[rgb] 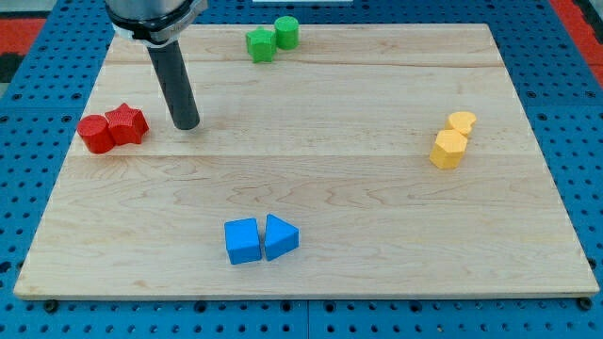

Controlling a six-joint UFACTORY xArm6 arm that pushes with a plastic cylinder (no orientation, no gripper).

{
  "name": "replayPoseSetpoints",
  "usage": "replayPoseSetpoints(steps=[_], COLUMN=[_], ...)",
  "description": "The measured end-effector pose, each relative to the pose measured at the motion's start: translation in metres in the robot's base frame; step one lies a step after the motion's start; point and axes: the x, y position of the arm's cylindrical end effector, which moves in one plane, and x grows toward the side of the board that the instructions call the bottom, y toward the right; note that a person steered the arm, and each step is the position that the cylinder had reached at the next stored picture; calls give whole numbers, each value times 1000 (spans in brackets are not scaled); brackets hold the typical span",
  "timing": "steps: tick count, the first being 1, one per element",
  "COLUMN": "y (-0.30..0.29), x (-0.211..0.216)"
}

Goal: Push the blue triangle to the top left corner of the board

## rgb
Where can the blue triangle block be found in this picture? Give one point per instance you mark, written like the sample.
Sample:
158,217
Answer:
281,237

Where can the red star block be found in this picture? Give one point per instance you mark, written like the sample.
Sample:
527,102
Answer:
126,124

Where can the blue cube block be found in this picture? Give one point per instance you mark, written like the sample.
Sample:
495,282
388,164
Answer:
242,241

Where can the yellow heart block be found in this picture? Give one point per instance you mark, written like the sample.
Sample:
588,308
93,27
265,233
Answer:
461,121

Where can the wooden board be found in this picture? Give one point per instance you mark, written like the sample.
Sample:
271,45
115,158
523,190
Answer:
333,137

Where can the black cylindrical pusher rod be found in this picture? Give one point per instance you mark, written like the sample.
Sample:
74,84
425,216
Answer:
171,73

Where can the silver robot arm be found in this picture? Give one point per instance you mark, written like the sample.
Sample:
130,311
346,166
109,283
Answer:
154,23

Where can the red cylinder block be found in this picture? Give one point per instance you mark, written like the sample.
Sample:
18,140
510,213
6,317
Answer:
95,133

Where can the green star block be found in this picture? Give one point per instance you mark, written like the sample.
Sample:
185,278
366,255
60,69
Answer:
261,44

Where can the green cylinder block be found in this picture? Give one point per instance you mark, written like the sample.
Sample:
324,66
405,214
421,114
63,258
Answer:
287,32

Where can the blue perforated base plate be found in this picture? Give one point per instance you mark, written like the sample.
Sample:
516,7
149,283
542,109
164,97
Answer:
54,78

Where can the yellow hexagon block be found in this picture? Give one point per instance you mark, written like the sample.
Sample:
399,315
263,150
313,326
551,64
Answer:
448,149

